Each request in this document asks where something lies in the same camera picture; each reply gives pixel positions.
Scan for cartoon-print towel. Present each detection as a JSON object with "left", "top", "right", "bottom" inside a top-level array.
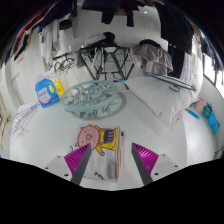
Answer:
[{"left": 70, "top": 123, "right": 127, "bottom": 183}]

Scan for blue handled brush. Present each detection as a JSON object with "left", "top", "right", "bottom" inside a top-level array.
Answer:
[{"left": 185, "top": 108, "right": 202, "bottom": 121}]

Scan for black folding drying rack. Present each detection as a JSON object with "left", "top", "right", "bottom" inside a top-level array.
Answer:
[{"left": 76, "top": 31, "right": 141, "bottom": 82}]

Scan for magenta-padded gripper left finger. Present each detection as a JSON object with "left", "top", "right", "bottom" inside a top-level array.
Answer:
[{"left": 43, "top": 143, "right": 93, "bottom": 186}]

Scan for teal bag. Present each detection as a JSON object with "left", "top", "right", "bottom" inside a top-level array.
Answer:
[{"left": 201, "top": 102, "right": 221, "bottom": 135}]

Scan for blue detergent bottle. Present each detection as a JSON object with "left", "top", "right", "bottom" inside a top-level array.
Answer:
[{"left": 34, "top": 78, "right": 60, "bottom": 109}]

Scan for grey garment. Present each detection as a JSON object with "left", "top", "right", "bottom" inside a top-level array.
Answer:
[{"left": 129, "top": 39, "right": 174, "bottom": 76}]

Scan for white pillow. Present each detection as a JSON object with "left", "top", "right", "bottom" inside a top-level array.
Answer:
[{"left": 126, "top": 75, "right": 198, "bottom": 126}]

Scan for hanging white garment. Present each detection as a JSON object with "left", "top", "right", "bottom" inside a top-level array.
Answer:
[{"left": 39, "top": 19, "right": 63, "bottom": 72}]

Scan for long black hanging garment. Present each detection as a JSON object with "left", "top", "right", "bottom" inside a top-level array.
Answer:
[{"left": 156, "top": 3, "right": 196, "bottom": 80}]

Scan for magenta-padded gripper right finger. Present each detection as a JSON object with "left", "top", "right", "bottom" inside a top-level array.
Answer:
[{"left": 130, "top": 143, "right": 184, "bottom": 186}]

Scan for yellow refill pouch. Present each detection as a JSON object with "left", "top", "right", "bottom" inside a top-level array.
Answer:
[{"left": 53, "top": 79, "right": 66, "bottom": 98}]

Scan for pile of wire hangers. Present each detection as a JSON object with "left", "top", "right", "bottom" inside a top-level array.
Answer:
[{"left": 9, "top": 101, "right": 42, "bottom": 145}]

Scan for teal clothes hanger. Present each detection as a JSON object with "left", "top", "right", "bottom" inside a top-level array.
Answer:
[{"left": 143, "top": 71, "right": 198, "bottom": 93}]

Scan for hanging black garments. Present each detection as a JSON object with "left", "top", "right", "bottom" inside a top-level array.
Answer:
[{"left": 81, "top": 0, "right": 148, "bottom": 28}]

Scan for round pale blue clip hanger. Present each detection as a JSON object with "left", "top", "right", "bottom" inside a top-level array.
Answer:
[{"left": 61, "top": 79, "right": 127, "bottom": 120}]

